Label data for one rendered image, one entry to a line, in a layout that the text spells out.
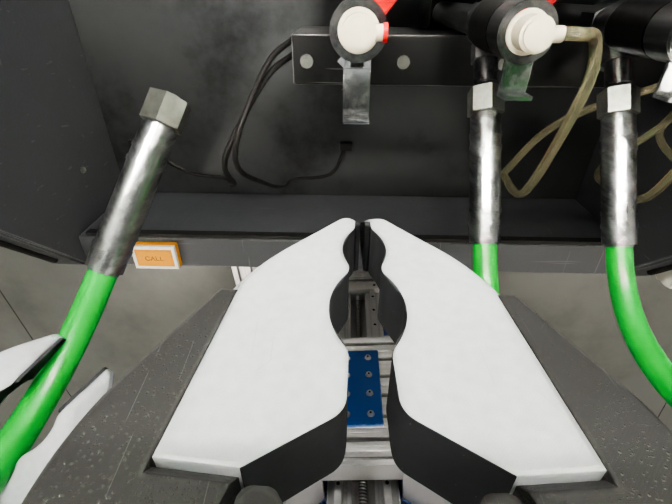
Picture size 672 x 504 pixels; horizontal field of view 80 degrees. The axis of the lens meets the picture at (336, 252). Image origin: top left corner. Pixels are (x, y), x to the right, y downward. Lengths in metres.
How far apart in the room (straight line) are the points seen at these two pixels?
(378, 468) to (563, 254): 0.49
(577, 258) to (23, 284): 2.05
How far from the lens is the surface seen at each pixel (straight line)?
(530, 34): 0.22
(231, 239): 0.47
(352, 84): 0.23
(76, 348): 0.23
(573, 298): 1.97
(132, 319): 2.06
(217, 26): 0.53
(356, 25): 0.21
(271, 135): 0.54
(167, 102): 0.23
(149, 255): 0.50
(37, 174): 0.50
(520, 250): 0.50
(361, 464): 0.80
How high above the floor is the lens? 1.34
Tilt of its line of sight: 57 degrees down
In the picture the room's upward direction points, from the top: 177 degrees counter-clockwise
